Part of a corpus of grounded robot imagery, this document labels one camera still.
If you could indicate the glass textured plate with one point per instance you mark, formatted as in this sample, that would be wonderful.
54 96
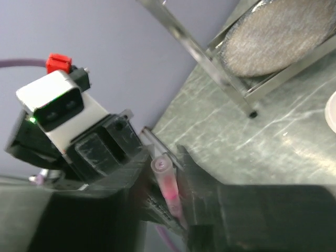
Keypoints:
272 35

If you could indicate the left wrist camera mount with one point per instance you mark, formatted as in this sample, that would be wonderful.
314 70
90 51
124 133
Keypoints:
61 108

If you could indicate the white paper cup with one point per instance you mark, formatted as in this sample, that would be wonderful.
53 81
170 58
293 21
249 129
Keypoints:
330 112

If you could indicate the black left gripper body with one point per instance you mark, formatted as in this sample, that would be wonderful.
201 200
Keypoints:
142 195

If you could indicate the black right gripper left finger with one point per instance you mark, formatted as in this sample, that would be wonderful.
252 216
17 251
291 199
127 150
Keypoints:
103 217

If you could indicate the steel dish rack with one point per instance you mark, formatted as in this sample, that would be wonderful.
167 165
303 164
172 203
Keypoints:
243 91

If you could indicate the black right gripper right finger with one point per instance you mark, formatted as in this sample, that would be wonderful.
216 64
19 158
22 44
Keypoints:
229 217

